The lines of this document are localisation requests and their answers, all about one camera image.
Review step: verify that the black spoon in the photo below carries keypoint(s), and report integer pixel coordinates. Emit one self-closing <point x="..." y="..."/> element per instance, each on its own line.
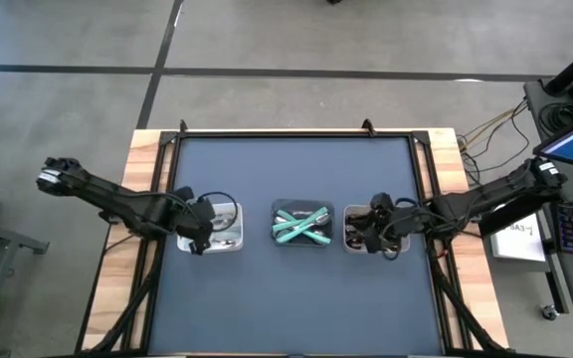
<point x="353" y="231"/>

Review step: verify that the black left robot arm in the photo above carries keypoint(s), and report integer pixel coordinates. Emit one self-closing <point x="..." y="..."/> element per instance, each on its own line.
<point x="107" y="194"/>

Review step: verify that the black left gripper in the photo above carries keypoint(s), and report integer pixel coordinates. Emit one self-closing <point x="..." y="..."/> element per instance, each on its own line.
<point x="194" y="219"/>

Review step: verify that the white plastic bin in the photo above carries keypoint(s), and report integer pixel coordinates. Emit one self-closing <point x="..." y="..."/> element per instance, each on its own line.
<point x="405" y="244"/>
<point x="234" y="248"/>

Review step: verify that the white paper sheet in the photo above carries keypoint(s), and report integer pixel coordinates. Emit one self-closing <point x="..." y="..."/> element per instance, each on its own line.
<point x="515" y="246"/>

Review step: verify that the black metal table frame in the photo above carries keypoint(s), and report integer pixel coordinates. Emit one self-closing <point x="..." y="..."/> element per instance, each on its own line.
<point x="291" y="133"/>

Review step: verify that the dark translucent plastic bin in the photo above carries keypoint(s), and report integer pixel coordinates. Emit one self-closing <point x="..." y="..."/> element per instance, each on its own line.
<point x="286" y="203"/>

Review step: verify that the cart caster wheel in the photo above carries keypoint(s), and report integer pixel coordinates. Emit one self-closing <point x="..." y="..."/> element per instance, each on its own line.
<point x="549" y="312"/>

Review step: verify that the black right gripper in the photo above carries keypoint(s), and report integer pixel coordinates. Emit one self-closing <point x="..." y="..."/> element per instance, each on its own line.
<point x="391" y="219"/>

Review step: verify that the blue table mat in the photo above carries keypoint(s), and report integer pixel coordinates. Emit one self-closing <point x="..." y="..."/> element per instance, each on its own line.
<point x="291" y="298"/>

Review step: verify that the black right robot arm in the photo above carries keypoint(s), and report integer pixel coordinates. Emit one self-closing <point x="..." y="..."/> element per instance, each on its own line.
<point x="490" y="194"/>

